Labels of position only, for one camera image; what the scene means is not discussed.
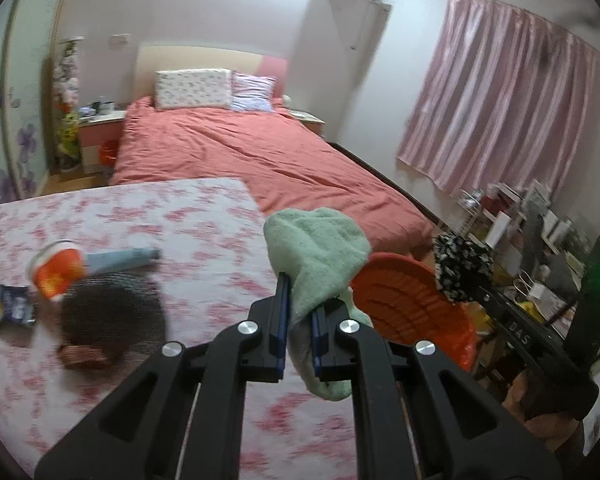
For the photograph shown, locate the floral pillow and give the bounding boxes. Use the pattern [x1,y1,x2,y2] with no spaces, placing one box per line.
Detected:
[154,67,233,110]

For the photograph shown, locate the white wire rack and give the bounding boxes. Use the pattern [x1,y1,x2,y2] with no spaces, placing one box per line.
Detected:
[457,187,486,231]

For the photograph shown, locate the orange plastic basket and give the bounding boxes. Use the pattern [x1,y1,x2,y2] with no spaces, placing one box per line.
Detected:
[350,252,478,371]

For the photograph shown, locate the brown striped wrapper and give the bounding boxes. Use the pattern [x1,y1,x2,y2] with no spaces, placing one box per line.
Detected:
[57,342,108,372]

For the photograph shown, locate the pink nightstand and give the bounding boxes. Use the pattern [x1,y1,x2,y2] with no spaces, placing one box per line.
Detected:
[287,109,326,138]
[77,110,128,176]

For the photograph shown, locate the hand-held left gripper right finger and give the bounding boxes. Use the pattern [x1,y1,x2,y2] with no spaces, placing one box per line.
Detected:
[311,302,564,480]

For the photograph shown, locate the black mesh cloth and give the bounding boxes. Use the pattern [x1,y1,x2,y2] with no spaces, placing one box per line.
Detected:
[60,272,168,366]

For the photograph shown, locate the coral duvet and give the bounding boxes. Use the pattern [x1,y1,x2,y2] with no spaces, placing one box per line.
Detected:
[109,96,433,256]

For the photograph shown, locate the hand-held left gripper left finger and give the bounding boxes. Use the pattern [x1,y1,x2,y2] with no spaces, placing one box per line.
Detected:
[34,272,293,480]

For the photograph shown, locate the yellow plush toy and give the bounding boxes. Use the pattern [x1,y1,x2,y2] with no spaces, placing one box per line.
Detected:
[55,110,81,158]

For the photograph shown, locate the glass door wardrobe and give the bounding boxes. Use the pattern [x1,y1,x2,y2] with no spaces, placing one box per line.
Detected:
[0,0,56,208]

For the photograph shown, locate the dark blue snack packet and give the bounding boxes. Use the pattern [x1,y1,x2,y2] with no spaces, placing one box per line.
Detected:
[0,284,37,331]

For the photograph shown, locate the hanging plush toys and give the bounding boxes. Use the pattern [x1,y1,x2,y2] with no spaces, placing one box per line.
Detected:
[50,40,83,111]

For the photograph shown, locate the green towel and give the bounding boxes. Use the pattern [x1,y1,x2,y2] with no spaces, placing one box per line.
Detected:
[263,207,373,402]

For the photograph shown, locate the person's right hand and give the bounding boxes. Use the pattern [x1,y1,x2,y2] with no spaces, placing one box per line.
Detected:
[504,371,587,457]

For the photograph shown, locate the pink curtain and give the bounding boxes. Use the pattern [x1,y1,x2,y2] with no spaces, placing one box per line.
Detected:
[396,0,598,196]

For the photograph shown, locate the orange instant noodle cup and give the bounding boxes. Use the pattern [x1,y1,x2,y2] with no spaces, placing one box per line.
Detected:
[26,240,88,303]

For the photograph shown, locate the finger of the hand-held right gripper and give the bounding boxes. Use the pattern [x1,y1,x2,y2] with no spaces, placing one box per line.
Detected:
[474,283,512,327]

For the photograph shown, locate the black floral cloth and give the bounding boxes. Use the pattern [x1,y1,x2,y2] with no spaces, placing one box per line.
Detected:
[431,234,495,305]

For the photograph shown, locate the striped pillow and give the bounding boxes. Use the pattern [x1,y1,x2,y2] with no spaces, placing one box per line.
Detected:
[230,71,277,112]

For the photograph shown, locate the cream pink bed headboard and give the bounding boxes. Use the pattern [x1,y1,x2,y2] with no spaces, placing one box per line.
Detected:
[136,44,288,106]

